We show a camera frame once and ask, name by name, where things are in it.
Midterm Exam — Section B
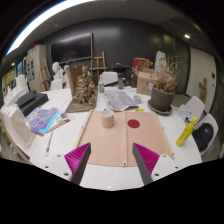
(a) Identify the small green bottle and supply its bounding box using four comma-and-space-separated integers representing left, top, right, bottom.
98, 75, 104, 93

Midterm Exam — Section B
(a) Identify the small grey cup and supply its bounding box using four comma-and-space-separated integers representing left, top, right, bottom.
133, 95, 142, 104

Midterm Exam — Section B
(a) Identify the white chair with backpack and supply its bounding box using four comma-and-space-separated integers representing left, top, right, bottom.
192, 114, 218, 155

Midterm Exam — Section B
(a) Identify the beige cloth mat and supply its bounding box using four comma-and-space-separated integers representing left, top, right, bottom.
75, 111, 172, 167

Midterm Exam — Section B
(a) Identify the wooden easel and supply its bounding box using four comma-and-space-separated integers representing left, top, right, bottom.
89, 51, 107, 79

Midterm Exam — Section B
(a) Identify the dried plant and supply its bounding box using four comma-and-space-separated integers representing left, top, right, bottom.
154, 56, 180, 93

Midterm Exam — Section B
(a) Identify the grey mug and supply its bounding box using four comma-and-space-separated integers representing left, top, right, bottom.
118, 78, 126, 90

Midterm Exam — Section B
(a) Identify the dark wall screen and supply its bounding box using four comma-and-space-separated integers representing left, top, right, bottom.
50, 33, 93, 63

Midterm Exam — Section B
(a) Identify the white chair far side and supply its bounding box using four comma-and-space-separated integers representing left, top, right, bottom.
102, 71, 118, 86

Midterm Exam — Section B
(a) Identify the white chair right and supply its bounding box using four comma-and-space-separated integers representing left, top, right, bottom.
177, 96, 205, 124

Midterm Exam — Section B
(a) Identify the red round coaster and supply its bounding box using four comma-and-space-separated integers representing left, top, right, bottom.
127, 119, 140, 128

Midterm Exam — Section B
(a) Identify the cardboard box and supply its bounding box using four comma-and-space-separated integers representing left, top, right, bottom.
136, 68, 157, 96

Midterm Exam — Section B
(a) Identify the dark plant pot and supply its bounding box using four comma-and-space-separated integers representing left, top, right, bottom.
151, 87, 174, 112

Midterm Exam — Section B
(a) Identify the black backpack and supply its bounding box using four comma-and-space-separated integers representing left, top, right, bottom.
192, 123, 214, 151

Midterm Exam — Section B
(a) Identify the newspaper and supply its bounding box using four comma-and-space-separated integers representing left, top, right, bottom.
104, 91, 138, 111

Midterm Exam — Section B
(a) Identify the yellow marker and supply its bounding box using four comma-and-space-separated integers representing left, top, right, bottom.
134, 109, 145, 112

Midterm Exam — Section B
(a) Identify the beige paper cup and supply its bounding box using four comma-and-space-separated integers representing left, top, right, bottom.
101, 110, 114, 128

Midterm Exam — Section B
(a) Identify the black box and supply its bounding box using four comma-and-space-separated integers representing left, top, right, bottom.
17, 91, 49, 116

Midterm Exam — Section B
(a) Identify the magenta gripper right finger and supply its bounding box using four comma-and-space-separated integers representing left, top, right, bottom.
132, 143, 159, 185

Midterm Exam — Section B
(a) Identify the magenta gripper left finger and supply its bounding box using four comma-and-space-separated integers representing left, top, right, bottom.
65, 143, 91, 185

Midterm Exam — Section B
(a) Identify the white plaster bust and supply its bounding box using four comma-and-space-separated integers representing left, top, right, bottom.
52, 62, 64, 80

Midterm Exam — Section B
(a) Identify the paintbrush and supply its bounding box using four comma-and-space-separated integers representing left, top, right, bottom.
45, 131, 53, 157

